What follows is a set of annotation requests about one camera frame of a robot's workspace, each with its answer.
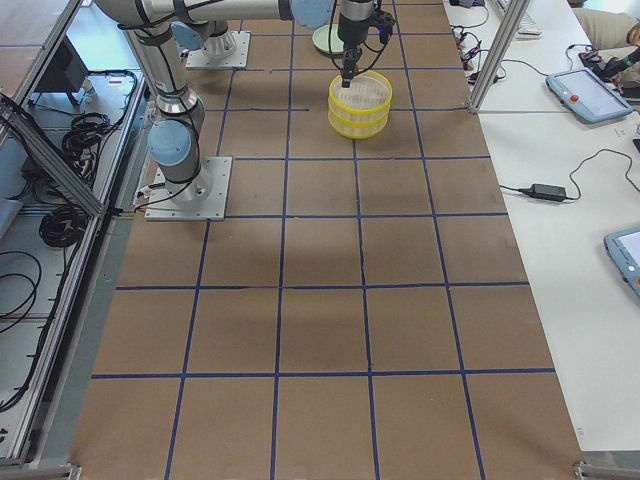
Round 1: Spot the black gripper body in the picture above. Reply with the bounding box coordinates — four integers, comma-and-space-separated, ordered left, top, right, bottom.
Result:
338, 0, 395, 50

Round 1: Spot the yellow bamboo steamer tray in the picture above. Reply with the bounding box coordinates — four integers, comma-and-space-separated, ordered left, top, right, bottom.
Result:
328, 71, 393, 115

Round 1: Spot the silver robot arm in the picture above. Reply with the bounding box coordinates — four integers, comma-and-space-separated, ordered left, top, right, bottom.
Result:
97, 1, 331, 200
172, 1, 396, 88

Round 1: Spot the light green plate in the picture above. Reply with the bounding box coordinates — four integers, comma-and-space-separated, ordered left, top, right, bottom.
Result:
312, 24, 344, 56

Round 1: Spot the teach pendant tablet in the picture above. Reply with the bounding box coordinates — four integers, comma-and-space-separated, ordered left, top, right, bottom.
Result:
603, 227, 640, 297
545, 68, 633, 124

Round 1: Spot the black power adapter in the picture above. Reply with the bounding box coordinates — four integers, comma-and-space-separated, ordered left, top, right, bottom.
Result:
517, 183, 568, 202

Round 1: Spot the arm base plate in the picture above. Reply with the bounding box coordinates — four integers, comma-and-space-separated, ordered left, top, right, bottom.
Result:
186, 30, 251, 70
144, 157, 233, 221

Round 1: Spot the aluminium frame post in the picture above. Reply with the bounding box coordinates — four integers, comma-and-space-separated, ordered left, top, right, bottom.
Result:
469, 0, 530, 114

